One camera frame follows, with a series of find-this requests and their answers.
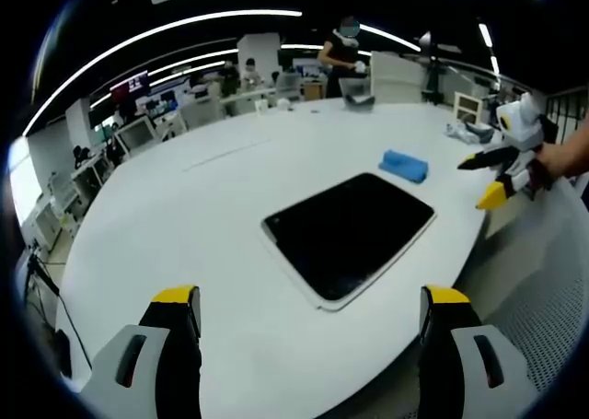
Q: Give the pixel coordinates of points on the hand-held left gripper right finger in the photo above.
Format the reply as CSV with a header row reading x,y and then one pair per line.
x,y
474,364

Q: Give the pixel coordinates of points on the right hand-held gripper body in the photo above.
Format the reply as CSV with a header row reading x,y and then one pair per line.
x,y
522,136

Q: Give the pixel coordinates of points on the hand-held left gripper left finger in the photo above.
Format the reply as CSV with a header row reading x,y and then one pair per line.
x,y
138,359

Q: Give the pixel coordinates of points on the blue cleaning cloth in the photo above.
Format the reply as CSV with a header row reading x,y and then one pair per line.
x,y
404,165

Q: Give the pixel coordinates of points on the crumpled grey white cloth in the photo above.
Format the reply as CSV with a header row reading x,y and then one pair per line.
x,y
469,133

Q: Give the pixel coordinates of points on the person's right hand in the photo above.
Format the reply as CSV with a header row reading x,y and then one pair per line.
x,y
554,161

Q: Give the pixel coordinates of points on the white framed small box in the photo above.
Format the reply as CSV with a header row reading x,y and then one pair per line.
x,y
468,108

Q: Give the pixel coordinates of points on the black tripod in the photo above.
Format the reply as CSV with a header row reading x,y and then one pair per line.
x,y
50,308

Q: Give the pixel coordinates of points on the white cabinet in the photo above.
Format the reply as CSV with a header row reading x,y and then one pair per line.
x,y
396,78

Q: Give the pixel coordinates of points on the grey open box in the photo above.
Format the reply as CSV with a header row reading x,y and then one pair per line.
x,y
358,96

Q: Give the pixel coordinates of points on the cardboard box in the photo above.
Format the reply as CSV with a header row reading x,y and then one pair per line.
x,y
313,90

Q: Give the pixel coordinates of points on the white computer monitor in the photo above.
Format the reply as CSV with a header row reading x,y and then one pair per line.
x,y
135,133

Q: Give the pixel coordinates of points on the wall screen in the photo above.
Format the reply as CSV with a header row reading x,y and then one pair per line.
x,y
130,85

